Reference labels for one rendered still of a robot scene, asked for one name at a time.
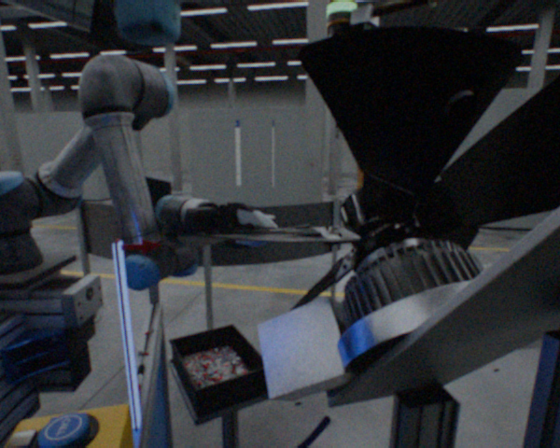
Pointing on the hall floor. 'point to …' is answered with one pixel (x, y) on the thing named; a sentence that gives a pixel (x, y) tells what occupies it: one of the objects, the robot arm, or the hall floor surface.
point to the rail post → (167, 390)
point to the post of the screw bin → (231, 430)
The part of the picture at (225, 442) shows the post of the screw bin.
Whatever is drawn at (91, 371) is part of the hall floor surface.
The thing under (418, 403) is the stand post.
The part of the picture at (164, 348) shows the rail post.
